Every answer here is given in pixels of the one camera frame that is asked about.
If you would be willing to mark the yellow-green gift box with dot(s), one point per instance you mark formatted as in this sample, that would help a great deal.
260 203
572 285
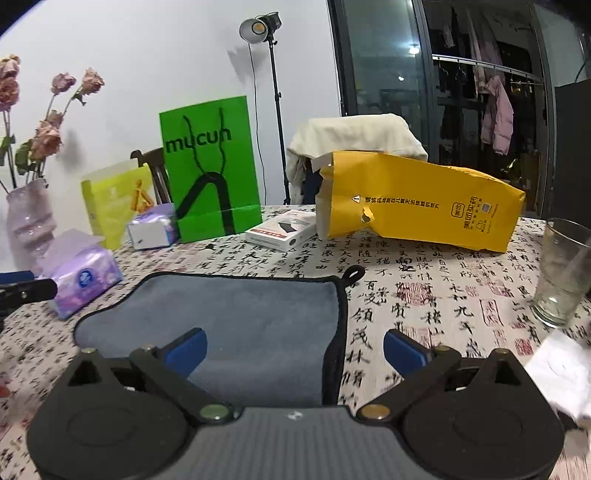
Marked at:
114 196

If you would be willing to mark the calligraphy print tablecloth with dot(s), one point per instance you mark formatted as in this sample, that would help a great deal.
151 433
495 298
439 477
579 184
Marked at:
473 302

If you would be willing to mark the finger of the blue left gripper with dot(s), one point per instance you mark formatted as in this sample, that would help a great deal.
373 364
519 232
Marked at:
9 278

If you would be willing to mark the purple and grey towel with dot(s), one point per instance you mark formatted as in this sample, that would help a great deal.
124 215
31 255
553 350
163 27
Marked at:
271 342

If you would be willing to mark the crumpled white tissue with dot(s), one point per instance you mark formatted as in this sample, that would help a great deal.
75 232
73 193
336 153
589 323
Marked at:
560 368

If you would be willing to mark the black paper bag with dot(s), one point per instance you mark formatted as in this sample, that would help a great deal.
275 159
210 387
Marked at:
571 190

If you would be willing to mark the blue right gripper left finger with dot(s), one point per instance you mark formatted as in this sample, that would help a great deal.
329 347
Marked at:
185 353

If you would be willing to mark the dark wooden chair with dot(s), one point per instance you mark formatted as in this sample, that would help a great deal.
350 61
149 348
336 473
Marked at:
154 159

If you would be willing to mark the green mucun paper bag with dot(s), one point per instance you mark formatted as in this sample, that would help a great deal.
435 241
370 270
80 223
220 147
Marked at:
208 157

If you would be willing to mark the yellow paper bag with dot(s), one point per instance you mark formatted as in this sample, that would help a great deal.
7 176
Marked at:
409 199

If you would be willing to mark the dark sliding glass door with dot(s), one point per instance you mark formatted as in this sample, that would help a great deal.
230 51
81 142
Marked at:
384 59

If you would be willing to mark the pink jacket on rack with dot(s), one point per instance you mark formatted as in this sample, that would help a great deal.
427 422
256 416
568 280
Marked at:
497 123

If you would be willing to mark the clear drinking glass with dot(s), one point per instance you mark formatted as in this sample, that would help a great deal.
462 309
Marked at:
564 277

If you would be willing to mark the metal clothes rack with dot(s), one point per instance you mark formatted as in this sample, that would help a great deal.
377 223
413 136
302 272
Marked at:
487 65

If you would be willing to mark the cream cloth on chair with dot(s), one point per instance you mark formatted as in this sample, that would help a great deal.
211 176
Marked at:
388 133

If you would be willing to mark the white flat product box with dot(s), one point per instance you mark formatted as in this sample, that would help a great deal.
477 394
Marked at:
284 231

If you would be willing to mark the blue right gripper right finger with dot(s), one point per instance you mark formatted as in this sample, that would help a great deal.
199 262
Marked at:
404 354

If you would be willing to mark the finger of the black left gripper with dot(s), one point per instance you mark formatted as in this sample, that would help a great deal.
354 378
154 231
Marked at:
13 296

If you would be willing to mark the studio light on stand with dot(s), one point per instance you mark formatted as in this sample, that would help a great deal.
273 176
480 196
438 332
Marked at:
258 35

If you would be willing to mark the pink ceramic vase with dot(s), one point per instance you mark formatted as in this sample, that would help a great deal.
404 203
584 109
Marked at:
30 224

